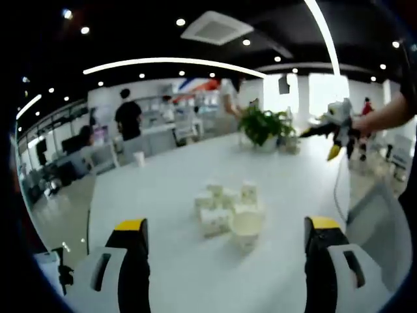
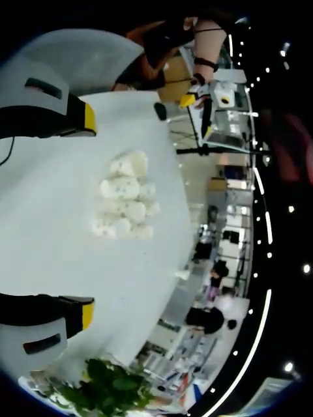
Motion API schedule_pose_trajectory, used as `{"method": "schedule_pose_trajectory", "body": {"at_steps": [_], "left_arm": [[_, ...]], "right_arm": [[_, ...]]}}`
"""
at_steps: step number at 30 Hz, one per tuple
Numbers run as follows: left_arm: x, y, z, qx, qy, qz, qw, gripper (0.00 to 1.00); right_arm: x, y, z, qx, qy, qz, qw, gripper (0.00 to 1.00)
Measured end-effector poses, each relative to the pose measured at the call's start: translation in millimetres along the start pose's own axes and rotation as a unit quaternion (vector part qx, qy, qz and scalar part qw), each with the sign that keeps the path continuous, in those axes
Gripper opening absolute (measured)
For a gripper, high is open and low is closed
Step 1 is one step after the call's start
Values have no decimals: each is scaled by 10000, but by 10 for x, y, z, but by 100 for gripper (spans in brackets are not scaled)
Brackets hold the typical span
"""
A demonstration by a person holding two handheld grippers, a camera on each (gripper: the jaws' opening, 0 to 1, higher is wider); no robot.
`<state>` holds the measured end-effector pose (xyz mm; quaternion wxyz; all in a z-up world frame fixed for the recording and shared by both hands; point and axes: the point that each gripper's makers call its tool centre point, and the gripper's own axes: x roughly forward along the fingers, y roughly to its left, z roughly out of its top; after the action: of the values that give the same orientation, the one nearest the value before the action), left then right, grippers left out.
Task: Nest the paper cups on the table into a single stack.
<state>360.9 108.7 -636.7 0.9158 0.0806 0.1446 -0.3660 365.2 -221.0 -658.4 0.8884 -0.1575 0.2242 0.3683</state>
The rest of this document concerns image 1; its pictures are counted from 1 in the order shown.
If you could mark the white rack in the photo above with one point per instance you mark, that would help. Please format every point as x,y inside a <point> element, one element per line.
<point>189,128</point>

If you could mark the black clamp stand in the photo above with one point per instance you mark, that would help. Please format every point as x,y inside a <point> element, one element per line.
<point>62,270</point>

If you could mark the green potted plant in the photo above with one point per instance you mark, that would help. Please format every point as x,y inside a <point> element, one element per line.
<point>260,124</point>

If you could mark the white table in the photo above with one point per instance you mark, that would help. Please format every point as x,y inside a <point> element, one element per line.
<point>195,280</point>

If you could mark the ceiling spot lights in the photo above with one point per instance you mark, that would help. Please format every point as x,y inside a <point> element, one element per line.
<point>180,22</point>

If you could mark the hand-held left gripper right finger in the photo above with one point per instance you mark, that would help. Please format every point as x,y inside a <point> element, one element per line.
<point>319,261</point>

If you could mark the white ceiling light strip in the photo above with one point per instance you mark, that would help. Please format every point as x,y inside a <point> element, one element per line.
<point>29,106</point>
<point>325,29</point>
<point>163,60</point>

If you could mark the black computer monitor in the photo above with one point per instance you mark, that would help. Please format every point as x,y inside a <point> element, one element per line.
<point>71,145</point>

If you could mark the ceiling air vent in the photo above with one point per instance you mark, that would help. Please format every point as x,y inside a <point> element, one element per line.
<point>216,27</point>

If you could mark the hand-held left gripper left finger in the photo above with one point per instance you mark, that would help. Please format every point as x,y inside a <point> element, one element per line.
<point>133,261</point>

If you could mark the black hanging screen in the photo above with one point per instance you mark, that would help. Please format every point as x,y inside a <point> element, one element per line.
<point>283,84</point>

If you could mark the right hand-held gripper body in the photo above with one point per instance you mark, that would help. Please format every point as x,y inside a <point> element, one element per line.
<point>342,114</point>

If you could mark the person's right hand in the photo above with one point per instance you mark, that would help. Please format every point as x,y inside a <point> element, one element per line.
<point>361,127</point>

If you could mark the cluster of white paper cups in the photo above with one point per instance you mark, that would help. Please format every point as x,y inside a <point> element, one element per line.
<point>213,221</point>

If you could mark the grey desk partition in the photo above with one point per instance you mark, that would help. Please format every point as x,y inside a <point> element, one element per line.
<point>153,143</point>

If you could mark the tall plain white paper cup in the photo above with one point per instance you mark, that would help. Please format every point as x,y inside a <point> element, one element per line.
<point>139,159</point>

